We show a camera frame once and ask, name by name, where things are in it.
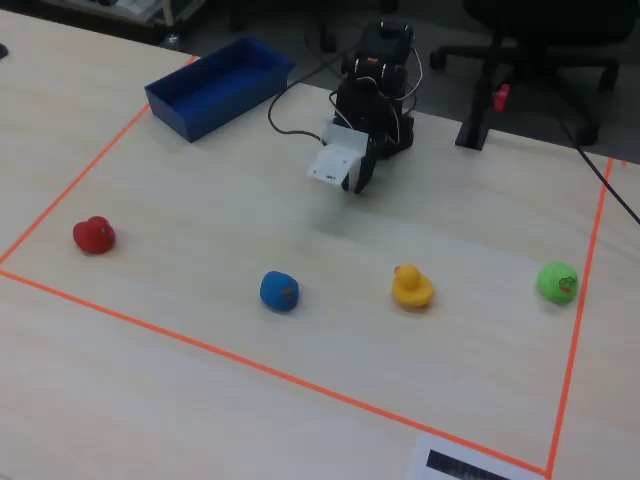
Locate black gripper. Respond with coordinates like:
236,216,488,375
333,74,402,196

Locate green rubber duck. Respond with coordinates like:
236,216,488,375
536,261,580,306

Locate yellow rubber duck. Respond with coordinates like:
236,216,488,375
391,264,435,310

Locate blue rubber duck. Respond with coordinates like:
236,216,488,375
258,270,301,314

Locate blue plastic box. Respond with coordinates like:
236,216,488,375
143,35,297,145

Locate red rubber duck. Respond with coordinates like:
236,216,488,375
72,215,117,256

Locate red clamp knob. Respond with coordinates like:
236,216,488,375
491,83,512,113

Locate orange tape strip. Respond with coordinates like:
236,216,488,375
0,55,200,265
545,157,615,480
0,269,550,476

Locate black office chair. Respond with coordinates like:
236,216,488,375
429,0,640,147

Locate white boxes on shelf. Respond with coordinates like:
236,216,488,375
112,0,159,16

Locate white paper label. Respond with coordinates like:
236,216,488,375
407,433,547,480

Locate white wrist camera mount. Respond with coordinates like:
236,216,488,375
305,122,370,188

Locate black thin camera cable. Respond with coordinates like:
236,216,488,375
267,48,354,142

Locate black thick cable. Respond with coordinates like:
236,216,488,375
552,112,640,225

